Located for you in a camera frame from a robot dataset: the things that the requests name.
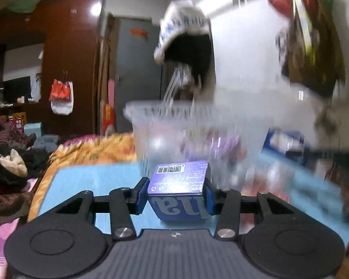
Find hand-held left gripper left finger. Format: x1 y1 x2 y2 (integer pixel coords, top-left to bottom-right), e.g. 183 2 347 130
56 177 151 240

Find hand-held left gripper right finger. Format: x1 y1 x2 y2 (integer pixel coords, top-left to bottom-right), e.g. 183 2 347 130
203 179 294 240

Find blue box with pale lettering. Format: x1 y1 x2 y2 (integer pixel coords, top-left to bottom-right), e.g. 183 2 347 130
146 160 212 222

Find white plastic lattice basket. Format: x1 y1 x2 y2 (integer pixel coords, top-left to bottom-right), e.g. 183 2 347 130
123 100 266 181

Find blue fabric shopping bag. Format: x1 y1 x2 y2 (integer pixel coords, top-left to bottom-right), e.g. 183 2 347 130
263 128 305 152

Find orange yellow blanket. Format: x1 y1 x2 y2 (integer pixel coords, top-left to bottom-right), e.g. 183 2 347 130
27 133 138 222

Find brown hanging bag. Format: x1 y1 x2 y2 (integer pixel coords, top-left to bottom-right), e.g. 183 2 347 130
282 6 347 97

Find grey metal door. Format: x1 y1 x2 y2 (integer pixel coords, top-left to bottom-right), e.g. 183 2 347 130
114 17 167 136

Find teal box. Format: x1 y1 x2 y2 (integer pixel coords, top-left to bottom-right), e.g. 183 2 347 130
23 123 44 137

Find wooden planks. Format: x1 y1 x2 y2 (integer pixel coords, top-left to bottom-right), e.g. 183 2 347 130
98 13 117 136

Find orange and white plastic bag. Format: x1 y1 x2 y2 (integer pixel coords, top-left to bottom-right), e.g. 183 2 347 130
48 78 74 116

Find pile of dark clothes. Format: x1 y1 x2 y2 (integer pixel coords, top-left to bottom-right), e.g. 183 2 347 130
0 110 59 218

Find brown wooden wardrobe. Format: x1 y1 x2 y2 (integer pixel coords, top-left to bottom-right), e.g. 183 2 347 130
0 0 106 138

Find black television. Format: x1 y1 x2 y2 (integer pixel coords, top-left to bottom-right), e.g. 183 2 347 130
3 76 32 106

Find yellow green strap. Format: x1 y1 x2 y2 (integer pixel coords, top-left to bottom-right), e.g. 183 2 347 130
287 0 316 62

